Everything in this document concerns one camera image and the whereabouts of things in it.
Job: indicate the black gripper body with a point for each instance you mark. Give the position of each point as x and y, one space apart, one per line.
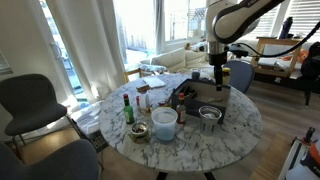
217 60

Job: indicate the silver metal cup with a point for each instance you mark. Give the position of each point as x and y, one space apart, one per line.
210 120

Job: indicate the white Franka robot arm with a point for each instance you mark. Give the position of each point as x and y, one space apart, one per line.
233 20

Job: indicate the dark drinking cup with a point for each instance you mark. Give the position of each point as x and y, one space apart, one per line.
195 74

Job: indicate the small brown cardboard box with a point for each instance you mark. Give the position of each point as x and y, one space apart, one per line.
143 88

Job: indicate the yellow-lidded jar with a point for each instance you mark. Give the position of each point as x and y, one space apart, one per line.
226 75

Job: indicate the blue upholstered chair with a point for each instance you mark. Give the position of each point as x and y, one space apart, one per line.
241 75

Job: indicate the white sofa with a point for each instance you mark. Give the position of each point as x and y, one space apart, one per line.
176 60

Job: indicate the brown red-capped sauce bottle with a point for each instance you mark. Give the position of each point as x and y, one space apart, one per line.
181 111

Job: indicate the wooden side table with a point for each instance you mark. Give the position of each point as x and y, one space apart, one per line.
276 53

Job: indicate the small red packet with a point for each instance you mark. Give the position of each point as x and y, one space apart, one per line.
163 103

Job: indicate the patterned grey cushion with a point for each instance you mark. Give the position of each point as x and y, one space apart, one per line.
153 68

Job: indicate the white paper napkin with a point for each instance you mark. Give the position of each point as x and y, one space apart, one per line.
154 82

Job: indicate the clear plastic tub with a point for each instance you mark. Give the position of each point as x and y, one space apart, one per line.
164 125

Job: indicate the dark blue water bottle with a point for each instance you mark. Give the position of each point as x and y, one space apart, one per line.
285 28

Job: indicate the white plastic bottle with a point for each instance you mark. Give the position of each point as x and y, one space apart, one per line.
144 100

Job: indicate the light wooden chair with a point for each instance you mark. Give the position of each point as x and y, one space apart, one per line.
132 74

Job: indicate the small red-capped shaker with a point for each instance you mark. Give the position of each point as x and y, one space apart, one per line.
137 101

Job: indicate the small open tin can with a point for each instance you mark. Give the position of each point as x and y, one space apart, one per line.
139 130

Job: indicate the green glass bottle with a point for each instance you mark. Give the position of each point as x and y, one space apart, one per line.
128 111

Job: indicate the black table base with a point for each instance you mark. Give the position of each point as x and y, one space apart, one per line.
185 176

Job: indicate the white orange equipment case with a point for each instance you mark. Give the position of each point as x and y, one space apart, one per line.
305 160

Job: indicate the white curtain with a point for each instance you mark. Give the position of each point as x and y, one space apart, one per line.
90 46

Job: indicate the black grille floor device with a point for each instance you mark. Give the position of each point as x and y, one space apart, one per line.
98 140

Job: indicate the grey shell chair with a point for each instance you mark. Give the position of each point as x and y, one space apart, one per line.
30 100
50 161

